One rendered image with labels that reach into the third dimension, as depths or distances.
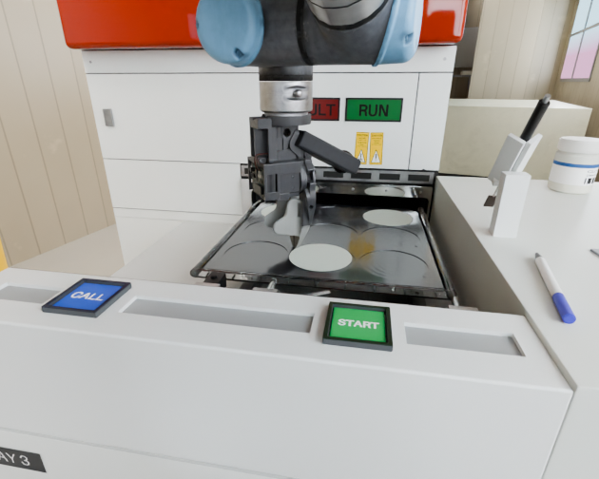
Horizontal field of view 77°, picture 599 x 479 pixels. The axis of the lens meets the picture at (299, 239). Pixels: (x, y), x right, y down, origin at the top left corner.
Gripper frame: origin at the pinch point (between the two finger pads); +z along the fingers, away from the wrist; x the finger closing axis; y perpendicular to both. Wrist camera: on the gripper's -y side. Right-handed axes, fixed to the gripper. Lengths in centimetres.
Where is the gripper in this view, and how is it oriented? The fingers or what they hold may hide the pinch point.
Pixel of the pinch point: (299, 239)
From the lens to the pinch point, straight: 62.7
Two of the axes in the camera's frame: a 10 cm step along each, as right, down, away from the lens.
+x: 4.4, 3.5, -8.2
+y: -9.0, 1.7, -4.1
